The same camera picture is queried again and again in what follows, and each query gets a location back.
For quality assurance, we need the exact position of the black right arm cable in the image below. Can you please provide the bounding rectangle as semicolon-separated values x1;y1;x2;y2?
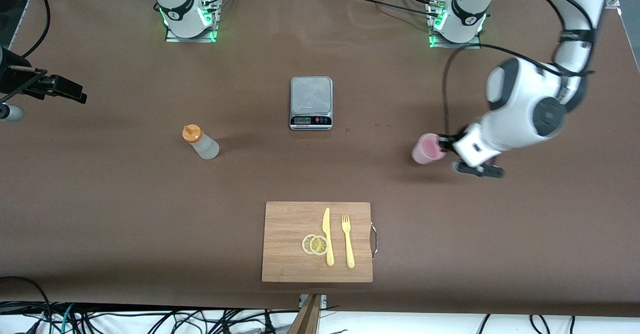
20;0;52;59

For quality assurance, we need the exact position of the bamboo cutting board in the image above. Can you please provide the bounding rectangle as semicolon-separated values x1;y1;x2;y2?
261;201;378;283

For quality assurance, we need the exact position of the pink plastic cup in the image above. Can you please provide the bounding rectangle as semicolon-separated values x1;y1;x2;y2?
411;133;447;166

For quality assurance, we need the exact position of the squeeze bottle with orange cap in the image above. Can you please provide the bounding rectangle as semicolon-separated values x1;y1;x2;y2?
182;124;220;160

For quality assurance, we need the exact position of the yellow plastic fork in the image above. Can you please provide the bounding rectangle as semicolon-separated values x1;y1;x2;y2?
341;214;356;269

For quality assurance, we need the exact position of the aluminium arm base plate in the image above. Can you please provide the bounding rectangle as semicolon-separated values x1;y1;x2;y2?
165;0;219;43
428;0;482;50

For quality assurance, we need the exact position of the teal floor cable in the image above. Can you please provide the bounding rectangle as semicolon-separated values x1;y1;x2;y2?
60;303;76;334

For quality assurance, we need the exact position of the long black table cable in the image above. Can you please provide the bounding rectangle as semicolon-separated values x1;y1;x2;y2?
345;0;441;18

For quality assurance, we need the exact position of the wooden post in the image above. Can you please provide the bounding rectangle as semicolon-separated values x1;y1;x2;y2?
287;294;323;334

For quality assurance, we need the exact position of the silver digital kitchen scale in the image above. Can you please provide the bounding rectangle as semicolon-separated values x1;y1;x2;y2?
289;76;334;131

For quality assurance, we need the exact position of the black looped floor cable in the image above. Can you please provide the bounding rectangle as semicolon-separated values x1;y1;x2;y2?
0;276;51;319

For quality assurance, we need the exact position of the brown table cover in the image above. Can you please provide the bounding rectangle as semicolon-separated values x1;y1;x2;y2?
0;0;640;319

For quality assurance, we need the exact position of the yellow plastic knife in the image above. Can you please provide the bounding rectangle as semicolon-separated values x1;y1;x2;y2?
322;208;335;267

